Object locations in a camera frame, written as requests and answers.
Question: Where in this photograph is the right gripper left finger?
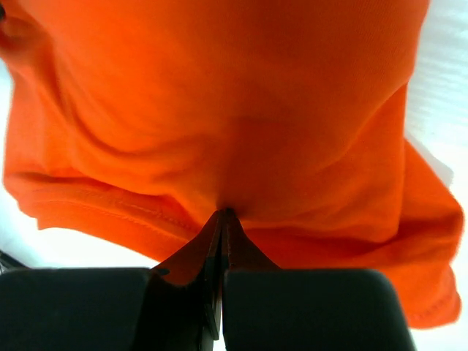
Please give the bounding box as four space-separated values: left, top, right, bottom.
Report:
152 211 224 340

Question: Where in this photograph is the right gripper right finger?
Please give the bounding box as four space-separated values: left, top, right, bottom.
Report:
222 208 281 271

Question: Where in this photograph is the orange t shirt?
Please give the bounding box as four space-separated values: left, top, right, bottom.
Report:
1 1 464 329

